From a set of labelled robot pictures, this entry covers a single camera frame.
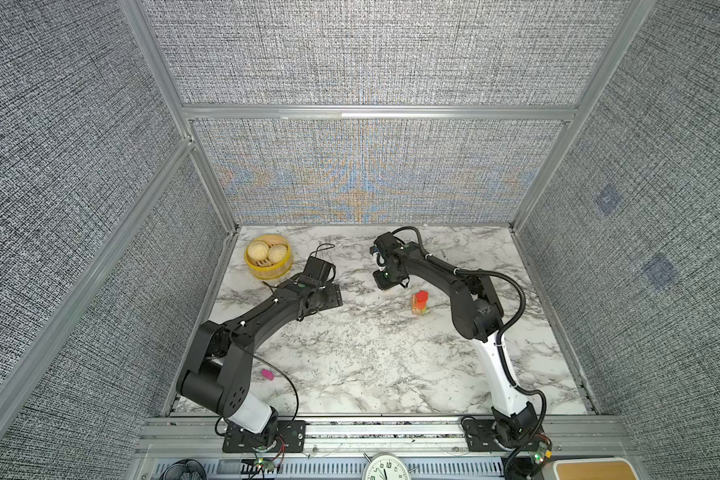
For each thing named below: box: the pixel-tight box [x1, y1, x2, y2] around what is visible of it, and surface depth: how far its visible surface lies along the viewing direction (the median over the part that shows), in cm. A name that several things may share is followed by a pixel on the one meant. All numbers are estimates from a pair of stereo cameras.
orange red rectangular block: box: [415, 294, 429, 310], surface depth 94 cm
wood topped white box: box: [553, 458, 639, 480], surface depth 68 cm
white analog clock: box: [362, 452, 411, 480], surface depth 67 cm
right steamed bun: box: [267, 244, 287, 263], surface depth 106 cm
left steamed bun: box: [248, 240, 269, 261], surface depth 105 cm
